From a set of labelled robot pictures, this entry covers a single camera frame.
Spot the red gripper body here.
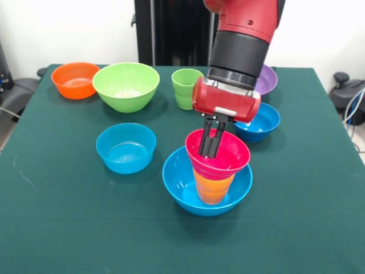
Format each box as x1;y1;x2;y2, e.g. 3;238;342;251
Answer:
191;76;262;124

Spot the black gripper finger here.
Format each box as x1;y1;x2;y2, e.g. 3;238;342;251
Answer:
208;119;229;159
198;116;213;158

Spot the small pink bowl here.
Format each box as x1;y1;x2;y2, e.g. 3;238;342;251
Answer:
185;128;252;180

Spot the orange cup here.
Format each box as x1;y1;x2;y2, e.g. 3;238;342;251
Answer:
193;168;237;206

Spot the large light blue bowl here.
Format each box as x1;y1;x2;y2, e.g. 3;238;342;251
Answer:
161;146;253;217

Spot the green cup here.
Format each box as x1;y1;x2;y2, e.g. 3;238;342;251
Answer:
171;68;205;111

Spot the large purple bowl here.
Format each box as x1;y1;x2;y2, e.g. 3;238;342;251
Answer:
254;64;279;96

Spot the small dark blue bowl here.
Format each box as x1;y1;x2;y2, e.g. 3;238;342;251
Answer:
233;102;281;143

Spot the small light blue bowl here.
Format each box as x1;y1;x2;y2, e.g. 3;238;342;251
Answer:
95;123;157;175

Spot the large green bowl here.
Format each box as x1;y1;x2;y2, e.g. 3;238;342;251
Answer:
92;62;161;114

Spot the dark green table cloth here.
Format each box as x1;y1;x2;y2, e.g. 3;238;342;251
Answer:
0;64;365;274

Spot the orange bowl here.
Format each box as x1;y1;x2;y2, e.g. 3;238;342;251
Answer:
51;62;101;100

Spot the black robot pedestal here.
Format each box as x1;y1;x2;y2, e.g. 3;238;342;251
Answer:
131;0;219;67

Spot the black pedestal leg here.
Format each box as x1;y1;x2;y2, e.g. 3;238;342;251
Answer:
327;71;365;126
0;67;48;115

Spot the floor cable tangle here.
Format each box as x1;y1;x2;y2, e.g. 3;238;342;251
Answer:
343;87;365;152

